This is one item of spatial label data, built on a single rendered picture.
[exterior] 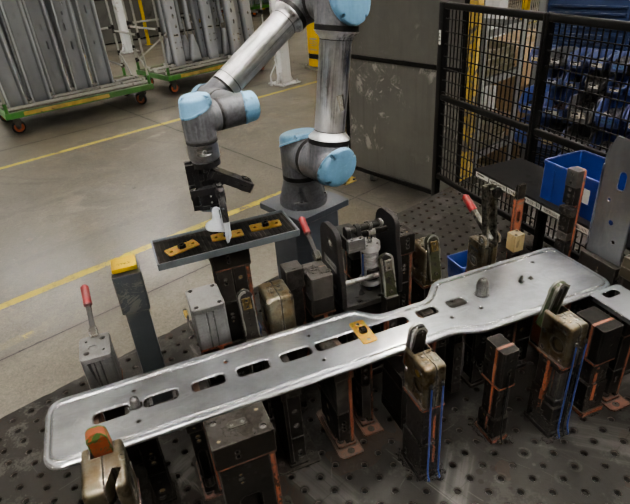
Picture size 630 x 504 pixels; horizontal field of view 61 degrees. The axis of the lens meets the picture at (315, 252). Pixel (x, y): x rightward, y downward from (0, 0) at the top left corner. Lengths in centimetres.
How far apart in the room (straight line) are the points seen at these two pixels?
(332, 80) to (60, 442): 104
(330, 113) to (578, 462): 106
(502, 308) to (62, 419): 103
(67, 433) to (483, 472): 93
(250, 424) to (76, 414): 38
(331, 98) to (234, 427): 86
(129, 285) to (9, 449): 58
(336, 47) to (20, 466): 134
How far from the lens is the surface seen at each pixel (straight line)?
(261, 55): 147
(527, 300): 144
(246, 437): 105
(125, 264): 138
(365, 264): 145
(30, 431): 173
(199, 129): 127
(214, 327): 127
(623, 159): 156
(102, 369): 130
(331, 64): 145
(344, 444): 143
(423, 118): 389
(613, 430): 159
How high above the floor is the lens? 181
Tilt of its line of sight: 30 degrees down
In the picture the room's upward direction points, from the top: 5 degrees counter-clockwise
